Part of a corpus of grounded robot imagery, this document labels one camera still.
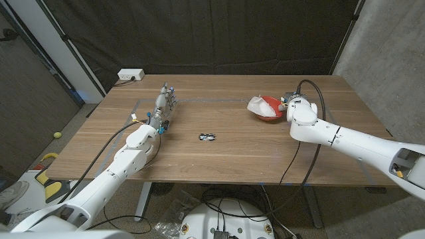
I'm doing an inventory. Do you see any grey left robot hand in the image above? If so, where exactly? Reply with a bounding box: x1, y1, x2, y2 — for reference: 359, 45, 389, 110
145, 82, 179, 135

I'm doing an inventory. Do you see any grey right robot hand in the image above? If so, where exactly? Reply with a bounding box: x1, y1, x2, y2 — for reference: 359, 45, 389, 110
278, 92, 308, 112

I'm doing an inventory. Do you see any red bowl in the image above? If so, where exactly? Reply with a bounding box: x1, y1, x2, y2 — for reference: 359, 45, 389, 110
254, 95, 285, 121

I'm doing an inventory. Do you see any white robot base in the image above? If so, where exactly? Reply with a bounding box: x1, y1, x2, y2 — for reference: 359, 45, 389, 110
179, 198, 276, 239

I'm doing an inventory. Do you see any white power strip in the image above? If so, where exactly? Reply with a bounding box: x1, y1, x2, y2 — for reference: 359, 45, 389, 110
117, 68, 145, 81

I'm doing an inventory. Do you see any black backdrop curtain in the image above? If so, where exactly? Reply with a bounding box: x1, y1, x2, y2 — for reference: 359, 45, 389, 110
42, 0, 361, 94

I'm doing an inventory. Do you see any black backdrop stand pole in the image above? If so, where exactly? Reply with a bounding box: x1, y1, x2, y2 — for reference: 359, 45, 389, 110
35, 0, 107, 98
328, 0, 366, 76

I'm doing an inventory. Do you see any black round floor object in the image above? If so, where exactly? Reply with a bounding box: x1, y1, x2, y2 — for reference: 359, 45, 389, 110
151, 182, 175, 197

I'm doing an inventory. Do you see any white table leg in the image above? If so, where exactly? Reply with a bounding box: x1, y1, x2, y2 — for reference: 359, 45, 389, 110
133, 181, 153, 222

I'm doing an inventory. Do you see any grey table leg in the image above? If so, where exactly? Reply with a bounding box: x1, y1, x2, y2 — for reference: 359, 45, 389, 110
302, 185, 323, 229

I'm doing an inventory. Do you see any clear plastic bag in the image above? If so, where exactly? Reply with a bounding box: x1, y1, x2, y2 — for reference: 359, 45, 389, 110
154, 191, 200, 239

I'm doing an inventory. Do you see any white floor board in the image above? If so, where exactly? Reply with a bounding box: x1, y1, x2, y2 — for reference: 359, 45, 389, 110
0, 169, 47, 216

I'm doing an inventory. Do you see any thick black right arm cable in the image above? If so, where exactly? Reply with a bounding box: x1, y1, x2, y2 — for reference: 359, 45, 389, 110
199, 78, 327, 239

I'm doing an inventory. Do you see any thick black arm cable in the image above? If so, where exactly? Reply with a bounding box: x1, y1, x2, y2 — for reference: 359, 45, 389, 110
199, 78, 327, 239
58, 119, 149, 204

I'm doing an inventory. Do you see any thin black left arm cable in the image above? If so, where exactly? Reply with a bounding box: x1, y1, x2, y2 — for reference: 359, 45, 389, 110
86, 133, 162, 235

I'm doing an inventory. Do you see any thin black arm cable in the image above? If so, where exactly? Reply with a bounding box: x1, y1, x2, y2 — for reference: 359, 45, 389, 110
86, 133, 162, 235
278, 141, 301, 187

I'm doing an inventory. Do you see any black power strip cord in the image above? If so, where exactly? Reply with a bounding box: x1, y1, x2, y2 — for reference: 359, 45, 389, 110
114, 76, 136, 88

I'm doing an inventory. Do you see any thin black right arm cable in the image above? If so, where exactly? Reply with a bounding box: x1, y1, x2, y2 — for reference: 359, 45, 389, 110
278, 141, 301, 187

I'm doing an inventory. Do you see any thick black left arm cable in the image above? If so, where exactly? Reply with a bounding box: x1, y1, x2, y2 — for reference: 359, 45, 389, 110
58, 119, 149, 204

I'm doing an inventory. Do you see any yellow curved handle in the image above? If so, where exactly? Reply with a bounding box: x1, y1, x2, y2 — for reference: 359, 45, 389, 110
40, 152, 59, 163

